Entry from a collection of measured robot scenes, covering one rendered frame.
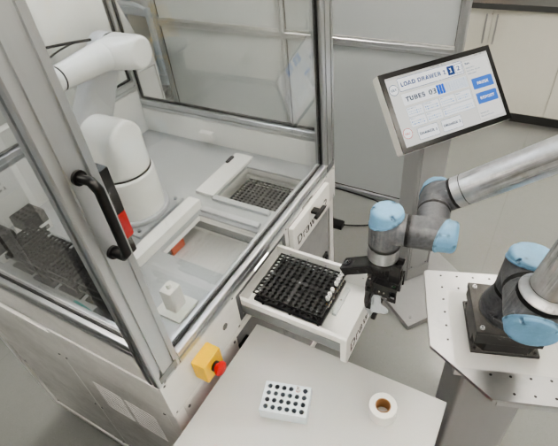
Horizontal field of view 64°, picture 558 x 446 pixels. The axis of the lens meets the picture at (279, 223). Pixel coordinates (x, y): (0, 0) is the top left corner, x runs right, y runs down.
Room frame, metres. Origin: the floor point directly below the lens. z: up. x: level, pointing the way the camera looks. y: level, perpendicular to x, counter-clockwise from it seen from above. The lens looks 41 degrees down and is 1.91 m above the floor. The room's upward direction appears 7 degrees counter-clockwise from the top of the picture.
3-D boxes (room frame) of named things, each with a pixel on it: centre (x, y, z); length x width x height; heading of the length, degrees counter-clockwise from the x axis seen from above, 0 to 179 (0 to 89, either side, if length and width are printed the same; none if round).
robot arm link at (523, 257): (0.73, -0.61, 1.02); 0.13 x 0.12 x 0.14; 156
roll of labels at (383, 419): (0.54, -0.21, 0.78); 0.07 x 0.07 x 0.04
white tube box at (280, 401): (0.59, 0.04, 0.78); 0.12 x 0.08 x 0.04; 73
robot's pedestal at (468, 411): (0.74, -0.60, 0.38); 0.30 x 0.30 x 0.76; 75
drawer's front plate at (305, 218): (1.22, -0.11, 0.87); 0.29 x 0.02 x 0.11; 146
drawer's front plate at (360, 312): (0.78, -0.21, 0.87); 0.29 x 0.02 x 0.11; 146
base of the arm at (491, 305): (0.74, -0.61, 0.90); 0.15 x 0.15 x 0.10
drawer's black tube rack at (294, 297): (0.89, -0.04, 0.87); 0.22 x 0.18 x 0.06; 56
